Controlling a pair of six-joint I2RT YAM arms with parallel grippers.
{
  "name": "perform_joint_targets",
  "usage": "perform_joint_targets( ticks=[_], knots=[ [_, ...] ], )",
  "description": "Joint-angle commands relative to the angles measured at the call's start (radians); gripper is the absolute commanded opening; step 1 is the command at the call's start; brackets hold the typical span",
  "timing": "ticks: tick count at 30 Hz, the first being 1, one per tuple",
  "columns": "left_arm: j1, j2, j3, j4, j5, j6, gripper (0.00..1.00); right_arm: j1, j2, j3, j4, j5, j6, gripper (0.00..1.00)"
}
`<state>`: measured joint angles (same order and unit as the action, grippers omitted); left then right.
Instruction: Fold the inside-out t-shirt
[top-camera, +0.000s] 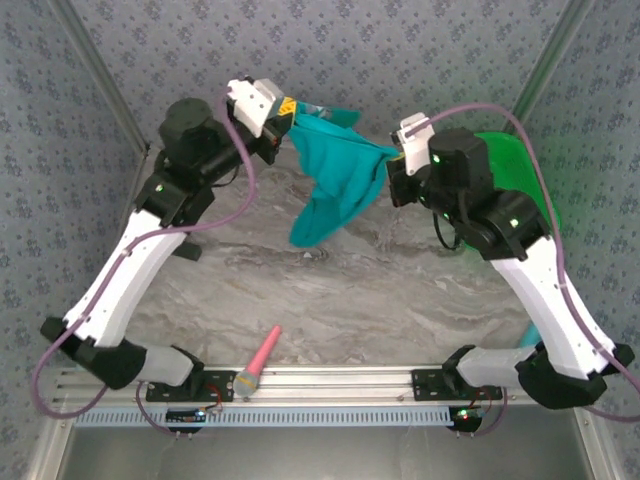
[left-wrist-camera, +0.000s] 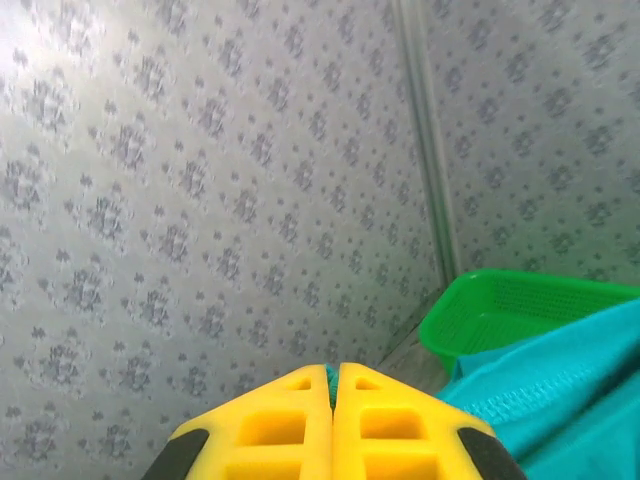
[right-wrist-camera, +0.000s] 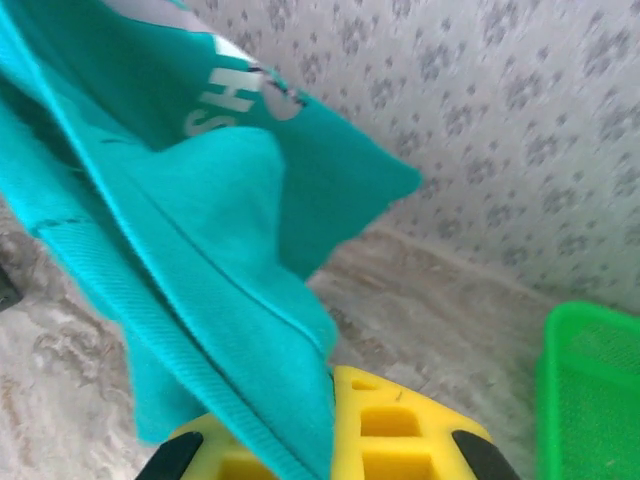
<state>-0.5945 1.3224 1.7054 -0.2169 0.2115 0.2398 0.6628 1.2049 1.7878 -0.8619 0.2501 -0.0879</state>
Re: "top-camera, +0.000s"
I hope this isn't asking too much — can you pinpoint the aluminium mounting rail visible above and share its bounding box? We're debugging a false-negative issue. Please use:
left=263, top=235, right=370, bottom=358
left=54, top=363, right=600, bottom=407

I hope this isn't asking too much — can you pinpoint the green plastic basket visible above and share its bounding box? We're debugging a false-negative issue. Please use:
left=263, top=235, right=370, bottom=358
left=463, top=130, right=564, bottom=257

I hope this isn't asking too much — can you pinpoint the teal t-shirt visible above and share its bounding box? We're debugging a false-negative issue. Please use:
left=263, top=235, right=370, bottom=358
left=288, top=98, right=403, bottom=249

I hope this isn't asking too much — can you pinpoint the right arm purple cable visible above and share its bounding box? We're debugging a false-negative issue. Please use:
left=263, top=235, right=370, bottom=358
left=407, top=101, right=640, bottom=438

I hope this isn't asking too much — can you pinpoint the aluminium frame post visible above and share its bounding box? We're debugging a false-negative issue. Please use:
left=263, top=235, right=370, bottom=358
left=503, top=0, right=597, bottom=132
left=48, top=0, right=153, bottom=157

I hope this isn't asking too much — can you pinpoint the slotted white cable duct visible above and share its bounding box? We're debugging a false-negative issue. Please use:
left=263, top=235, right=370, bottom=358
left=73, top=405, right=457, bottom=430

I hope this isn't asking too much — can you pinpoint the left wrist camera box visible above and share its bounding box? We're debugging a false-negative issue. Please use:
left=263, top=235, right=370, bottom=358
left=226, top=78, right=288, bottom=140

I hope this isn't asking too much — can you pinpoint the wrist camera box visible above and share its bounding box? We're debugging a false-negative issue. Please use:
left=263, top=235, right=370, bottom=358
left=226, top=78, right=288, bottom=140
left=388, top=113, right=438, bottom=177

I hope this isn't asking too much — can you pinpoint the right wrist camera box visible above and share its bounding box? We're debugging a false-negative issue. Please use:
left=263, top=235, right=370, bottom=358
left=388, top=113, right=438, bottom=177

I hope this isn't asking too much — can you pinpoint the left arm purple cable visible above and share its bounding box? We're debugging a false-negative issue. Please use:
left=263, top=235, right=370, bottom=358
left=30, top=74, right=259, bottom=439

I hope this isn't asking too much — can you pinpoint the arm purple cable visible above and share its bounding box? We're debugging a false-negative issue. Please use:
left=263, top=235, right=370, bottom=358
left=407, top=101, right=640, bottom=438
left=30, top=74, right=259, bottom=439

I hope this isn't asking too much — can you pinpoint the pink toy microphone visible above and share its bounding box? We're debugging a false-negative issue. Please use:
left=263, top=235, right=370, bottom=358
left=231, top=324, right=285, bottom=400

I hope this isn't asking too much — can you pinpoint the blue toy microphone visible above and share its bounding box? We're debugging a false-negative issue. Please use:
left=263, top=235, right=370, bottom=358
left=516, top=321, right=544, bottom=349

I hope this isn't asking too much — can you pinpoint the black plastic block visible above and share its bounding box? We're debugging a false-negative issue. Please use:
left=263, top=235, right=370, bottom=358
left=172, top=243, right=205, bottom=263

